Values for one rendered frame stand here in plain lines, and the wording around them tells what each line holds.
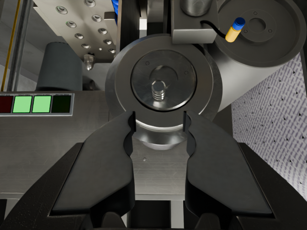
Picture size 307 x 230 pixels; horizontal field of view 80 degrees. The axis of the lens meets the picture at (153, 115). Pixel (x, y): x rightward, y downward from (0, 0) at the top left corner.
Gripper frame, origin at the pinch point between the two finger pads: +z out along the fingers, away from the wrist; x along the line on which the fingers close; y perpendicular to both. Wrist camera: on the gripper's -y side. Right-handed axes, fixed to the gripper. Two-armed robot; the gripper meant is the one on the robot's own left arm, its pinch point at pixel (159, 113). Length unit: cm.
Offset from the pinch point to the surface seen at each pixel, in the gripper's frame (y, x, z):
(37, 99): 15, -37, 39
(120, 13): -6.6, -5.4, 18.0
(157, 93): 0.5, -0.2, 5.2
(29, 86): 91, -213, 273
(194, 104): 2.6, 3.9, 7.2
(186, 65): -1.1, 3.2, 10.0
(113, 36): -2.2, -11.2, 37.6
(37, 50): 29, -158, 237
